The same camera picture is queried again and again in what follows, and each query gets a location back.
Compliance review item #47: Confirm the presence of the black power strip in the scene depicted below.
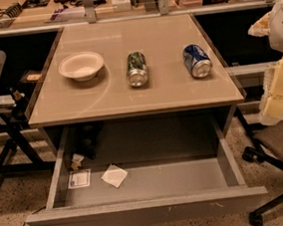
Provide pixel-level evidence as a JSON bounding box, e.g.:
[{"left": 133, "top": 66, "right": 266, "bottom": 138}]
[{"left": 5, "top": 3, "right": 23, "bottom": 19}]

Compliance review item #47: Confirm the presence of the grey office chair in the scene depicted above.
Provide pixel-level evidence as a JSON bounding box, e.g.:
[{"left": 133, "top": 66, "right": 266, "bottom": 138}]
[{"left": 237, "top": 111, "right": 283, "bottom": 226}]

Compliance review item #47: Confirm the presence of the grey cabinet with glass top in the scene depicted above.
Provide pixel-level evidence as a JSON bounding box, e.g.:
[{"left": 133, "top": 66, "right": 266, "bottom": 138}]
[{"left": 29, "top": 15, "right": 244, "bottom": 127}]

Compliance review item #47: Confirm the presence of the blue soda can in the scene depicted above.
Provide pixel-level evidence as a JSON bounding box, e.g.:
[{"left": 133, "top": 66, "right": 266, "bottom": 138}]
[{"left": 182, "top": 44, "right": 213, "bottom": 79}]

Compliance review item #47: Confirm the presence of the crumpled paper scrap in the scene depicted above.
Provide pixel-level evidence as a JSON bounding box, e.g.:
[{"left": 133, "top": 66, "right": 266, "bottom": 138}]
[{"left": 71, "top": 153, "right": 84, "bottom": 170}]

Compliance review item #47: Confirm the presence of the white tissue box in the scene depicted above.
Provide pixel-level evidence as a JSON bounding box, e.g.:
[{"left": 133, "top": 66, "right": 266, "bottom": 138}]
[{"left": 112, "top": 0, "right": 132, "bottom": 12}]

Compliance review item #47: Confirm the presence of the green soda can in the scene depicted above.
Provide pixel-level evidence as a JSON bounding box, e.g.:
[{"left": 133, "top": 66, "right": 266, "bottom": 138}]
[{"left": 127, "top": 52, "right": 148, "bottom": 88}]

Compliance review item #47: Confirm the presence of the grey top drawer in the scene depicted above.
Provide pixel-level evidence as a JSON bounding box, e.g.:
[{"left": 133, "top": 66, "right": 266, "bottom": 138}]
[{"left": 27, "top": 111, "right": 266, "bottom": 226}]

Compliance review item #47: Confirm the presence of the blue bordered paper card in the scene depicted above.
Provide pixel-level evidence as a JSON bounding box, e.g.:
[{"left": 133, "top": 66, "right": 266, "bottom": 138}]
[{"left": 68, "top": 169, "right": 91, "bottom": 189}]

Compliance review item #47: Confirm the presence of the white square paper napkin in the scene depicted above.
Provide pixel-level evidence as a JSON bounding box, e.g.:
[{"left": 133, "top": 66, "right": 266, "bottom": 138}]
[{"left": 102, "top": 164, "right": 128, "bottom": 188}]

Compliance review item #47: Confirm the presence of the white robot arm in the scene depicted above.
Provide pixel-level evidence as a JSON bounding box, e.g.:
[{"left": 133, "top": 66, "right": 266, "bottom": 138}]
[{"left": 248, "top": 0, "right": 283, "bottom": 125}]

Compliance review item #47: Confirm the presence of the white foam bowl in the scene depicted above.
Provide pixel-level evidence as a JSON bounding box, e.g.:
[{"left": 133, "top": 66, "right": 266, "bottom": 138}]
[{"left": 58, "top": 51, "right": 105, "bottom": 82}]

